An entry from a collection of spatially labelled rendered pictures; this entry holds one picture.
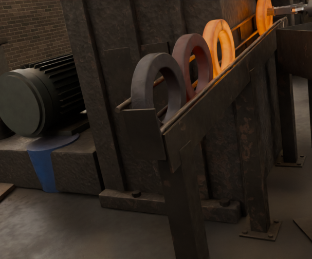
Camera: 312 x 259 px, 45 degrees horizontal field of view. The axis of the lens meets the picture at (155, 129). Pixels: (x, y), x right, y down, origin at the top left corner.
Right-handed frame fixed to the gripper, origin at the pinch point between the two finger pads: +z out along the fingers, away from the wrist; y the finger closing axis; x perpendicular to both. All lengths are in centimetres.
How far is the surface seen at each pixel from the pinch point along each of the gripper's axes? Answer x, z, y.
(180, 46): 0, 1, -80
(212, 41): -2, -1, -64
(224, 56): -8, 1, -50
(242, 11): 1.9, 6.9, -7.3
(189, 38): 1, 0, -77
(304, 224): -75, -19, -33
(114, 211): -79, 63, -39
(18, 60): -68, 602, 397
